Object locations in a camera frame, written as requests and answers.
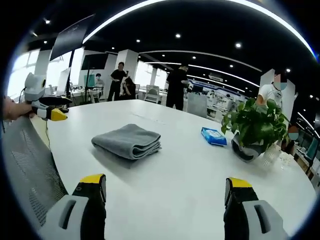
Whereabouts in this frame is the black hanging monitor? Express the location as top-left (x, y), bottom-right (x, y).
top-left (49, 13), bottom-right (96, 62)

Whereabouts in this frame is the black cable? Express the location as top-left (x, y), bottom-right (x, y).
top-left (44, 119), bottom-right (51, 148)

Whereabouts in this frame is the green potted plant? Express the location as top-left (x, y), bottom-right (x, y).
top-left (221, 97), bottom-right (291, 153)

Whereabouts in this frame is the grey desk partition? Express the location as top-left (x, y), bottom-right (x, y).
top-left (186, 92), bottom-right (208, 118)

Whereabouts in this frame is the grey mesh office chair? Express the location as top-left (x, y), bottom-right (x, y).
top-left (1, 116), bottom-right (70, 228)

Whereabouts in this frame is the white office chair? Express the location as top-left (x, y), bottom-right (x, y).
top-left (143, 84), bottom-right (161, 104)

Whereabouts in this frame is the blue wet wipes packet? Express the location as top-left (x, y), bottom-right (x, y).
top-left (200, 126), bottom-right (228, 147)

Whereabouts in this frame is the person's left hand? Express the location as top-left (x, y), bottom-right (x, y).
top-left (3, 96), bottom-right (38, 123)

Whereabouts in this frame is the black wall screen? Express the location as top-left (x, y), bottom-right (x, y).
top-left (81, 52), bottom-right (109, 71)

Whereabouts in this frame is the grey plant pot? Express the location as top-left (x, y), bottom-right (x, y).
top-left (230, 132), bottom-right (266, 163)

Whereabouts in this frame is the grey towel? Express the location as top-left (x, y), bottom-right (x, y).
top-left (91, 123), bottom-right (163, 161)

